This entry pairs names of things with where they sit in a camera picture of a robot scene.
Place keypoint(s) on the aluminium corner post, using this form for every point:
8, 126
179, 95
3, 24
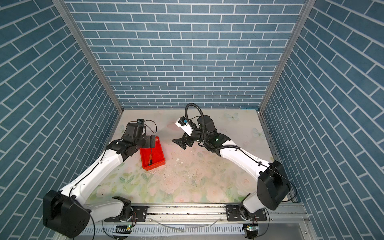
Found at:
78, 36
304, 14

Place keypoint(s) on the aluminium corner post left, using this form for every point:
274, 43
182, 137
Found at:
78, 36

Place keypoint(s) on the white cable duct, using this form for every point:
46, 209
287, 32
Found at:
157, 230

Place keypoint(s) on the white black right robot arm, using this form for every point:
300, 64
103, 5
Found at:
272, 182

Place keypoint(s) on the orange handled screwdriver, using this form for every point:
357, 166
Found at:
150, 161

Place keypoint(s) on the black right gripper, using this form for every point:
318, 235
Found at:
181, 141

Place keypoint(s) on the red plastic bin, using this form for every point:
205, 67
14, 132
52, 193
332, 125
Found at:
158, 156

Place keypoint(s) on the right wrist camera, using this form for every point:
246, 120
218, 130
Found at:
184, 125

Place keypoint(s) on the aluminium corner post right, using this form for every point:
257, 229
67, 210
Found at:
304, 14

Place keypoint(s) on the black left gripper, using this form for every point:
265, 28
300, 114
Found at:
153, 139

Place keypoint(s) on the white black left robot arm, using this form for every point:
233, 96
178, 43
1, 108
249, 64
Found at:
66, 211

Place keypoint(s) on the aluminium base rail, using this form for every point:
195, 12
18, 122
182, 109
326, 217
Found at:
288, 221

